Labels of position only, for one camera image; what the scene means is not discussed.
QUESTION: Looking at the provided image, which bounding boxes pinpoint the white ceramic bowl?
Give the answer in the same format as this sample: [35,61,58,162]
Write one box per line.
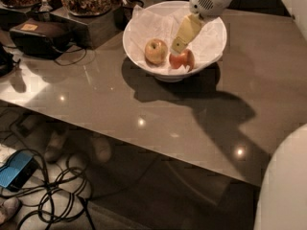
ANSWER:
[122,0,227,83]

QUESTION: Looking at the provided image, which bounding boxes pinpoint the black table cable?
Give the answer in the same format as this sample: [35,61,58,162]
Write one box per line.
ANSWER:
[52,45,88,67]

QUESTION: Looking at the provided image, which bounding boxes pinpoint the black floor cables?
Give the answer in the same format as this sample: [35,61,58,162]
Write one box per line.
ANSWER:
[0,149,97,230]

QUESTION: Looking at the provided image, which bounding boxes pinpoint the metal scoop with cup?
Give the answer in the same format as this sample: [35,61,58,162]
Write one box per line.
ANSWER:
[33,0,53,22]

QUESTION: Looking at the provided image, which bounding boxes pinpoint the black cup with scoop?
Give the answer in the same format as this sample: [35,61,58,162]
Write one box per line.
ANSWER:
[111,0,144,30]

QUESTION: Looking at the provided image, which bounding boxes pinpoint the red apple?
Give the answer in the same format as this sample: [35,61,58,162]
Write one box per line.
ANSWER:
[169,49,195,71]

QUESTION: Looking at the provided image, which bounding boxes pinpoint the yellow-green apple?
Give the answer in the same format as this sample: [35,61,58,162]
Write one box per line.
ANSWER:
[145,38,168,65]

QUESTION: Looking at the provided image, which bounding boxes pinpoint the white paper liner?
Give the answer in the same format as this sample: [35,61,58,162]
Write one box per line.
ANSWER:
[127,3,224,76]

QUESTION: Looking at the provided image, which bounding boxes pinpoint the black device with label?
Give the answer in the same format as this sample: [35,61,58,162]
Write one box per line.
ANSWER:
[9,19,73,59]

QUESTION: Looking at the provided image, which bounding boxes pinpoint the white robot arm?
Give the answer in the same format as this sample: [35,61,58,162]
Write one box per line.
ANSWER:
[171,0,307,230]

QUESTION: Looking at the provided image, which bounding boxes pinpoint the blue foot pedal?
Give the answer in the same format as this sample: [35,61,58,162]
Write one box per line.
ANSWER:
[0,151,38,192]

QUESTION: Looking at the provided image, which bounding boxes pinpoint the black object left edge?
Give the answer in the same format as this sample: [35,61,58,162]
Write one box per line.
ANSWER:
[0,43,13,77]

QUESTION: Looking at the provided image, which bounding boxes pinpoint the metal stand box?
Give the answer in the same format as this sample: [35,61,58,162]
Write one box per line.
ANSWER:
[51,7,124,49]

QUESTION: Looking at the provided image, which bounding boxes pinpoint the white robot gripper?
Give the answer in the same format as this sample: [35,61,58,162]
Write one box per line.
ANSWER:
[171,0,232,55]

